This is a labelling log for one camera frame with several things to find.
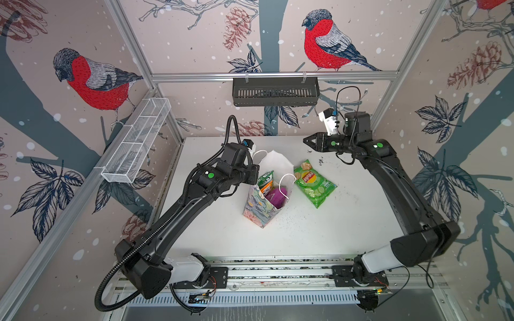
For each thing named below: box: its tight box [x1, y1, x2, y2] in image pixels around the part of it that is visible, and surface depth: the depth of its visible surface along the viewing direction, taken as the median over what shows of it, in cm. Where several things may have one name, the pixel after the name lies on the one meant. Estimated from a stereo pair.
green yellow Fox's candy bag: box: [257, 170, 274, 197], surface depth 90 cm
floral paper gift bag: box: [242, 170, 297, 229], surface depth 81 cm
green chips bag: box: [293, 159, 338, 209], surface depth 97 cm
